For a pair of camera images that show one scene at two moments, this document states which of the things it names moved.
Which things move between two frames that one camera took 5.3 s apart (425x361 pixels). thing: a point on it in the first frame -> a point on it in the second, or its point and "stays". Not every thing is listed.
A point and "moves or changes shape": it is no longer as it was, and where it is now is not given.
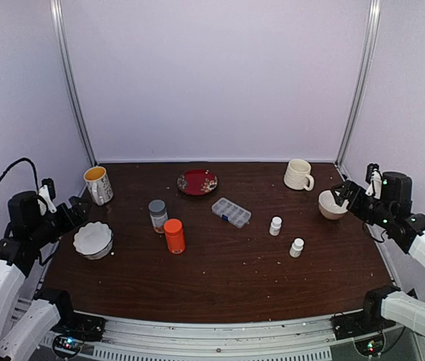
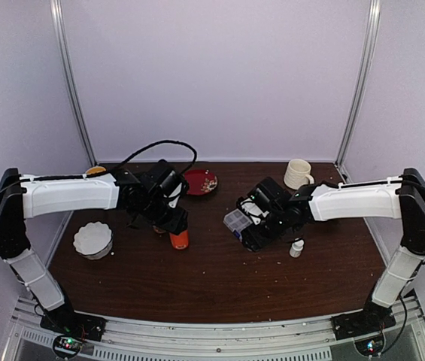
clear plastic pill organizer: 236,215 moves or changes shape
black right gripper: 350,186 -> 256,241
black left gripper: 80,217 -> 174,226
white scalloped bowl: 93,240 stays
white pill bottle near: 296,247 stays
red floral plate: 197,182 stays
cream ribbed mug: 298,177 stays
